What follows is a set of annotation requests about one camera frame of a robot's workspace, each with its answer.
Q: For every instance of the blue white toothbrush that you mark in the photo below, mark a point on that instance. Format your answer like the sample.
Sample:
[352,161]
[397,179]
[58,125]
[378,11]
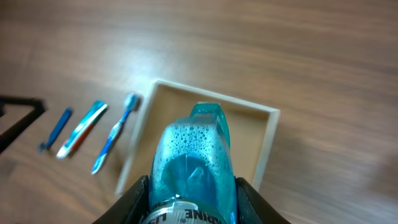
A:
[131,103]

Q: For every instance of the white cardboard open box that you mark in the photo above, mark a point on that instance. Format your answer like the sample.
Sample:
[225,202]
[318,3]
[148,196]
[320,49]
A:
[251,126]

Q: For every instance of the blue mouthwash bottle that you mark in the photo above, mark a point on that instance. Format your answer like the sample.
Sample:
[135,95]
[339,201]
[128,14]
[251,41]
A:
[192,178]

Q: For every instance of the teal red toothpaste tube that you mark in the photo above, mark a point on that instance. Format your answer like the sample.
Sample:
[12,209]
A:
[91,117]

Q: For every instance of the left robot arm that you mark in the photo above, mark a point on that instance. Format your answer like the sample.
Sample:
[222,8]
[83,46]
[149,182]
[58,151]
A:
[16,129]

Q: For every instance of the blue razor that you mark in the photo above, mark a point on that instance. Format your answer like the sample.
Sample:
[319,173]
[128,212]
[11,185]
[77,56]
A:
[45,146]

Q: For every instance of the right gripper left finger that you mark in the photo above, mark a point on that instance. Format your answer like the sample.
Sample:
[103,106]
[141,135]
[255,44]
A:
[131,207]

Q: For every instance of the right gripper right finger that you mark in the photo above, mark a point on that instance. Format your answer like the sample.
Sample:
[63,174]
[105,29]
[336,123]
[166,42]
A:
[253,208]

